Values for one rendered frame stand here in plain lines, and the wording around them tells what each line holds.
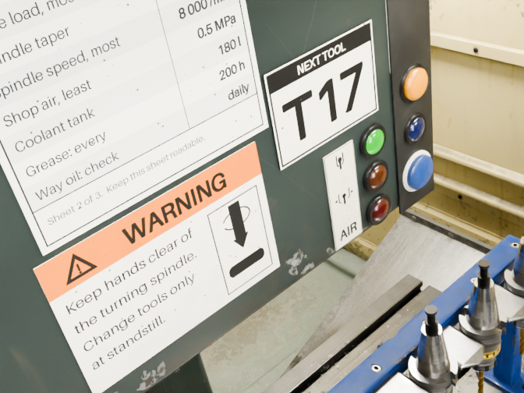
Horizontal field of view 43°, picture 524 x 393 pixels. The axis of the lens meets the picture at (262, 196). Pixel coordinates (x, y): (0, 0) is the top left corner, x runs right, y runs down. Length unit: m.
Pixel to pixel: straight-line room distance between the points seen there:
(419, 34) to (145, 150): 0.24
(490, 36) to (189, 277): 1.04
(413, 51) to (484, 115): 0.97
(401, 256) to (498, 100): 0.50
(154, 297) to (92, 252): 0.06
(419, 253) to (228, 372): 0.59
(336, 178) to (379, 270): 1.25
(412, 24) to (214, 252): 0.22
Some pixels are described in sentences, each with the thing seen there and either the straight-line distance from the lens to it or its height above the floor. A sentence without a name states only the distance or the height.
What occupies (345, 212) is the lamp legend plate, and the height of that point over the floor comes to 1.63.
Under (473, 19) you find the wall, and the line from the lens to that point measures 1.40.
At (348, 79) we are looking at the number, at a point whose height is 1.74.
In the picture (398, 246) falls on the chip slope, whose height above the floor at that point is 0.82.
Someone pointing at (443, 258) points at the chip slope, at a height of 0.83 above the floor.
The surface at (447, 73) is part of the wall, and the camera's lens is 1.49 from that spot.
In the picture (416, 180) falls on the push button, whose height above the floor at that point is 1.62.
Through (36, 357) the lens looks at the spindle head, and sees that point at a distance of 0.40.
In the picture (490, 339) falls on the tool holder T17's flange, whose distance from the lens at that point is 0.98.
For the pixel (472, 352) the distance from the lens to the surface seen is 0.96.
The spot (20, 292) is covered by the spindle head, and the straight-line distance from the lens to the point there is 0.38.
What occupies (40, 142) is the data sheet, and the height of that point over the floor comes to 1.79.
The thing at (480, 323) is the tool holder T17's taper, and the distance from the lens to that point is 0.97.
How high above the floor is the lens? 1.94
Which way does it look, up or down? 34 degrees down
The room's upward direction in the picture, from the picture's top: 12 degrees counter-clockwise
